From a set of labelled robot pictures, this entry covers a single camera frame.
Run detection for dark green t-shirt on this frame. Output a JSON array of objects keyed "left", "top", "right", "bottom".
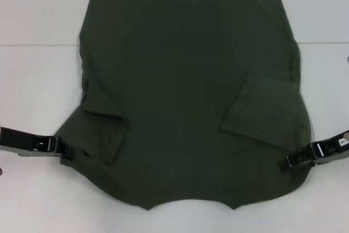
[{"left": 56, "top": 0, "right": 313, "bottom": 212}]

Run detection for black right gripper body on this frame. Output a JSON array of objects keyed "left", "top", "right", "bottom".
[{"left": 307, "top": 128, "right": 349, "bottom": 167}]

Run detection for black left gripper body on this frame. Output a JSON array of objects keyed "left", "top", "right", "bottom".
[{"left": 0, "top": 126, "right": 62, "bottom": 159}]

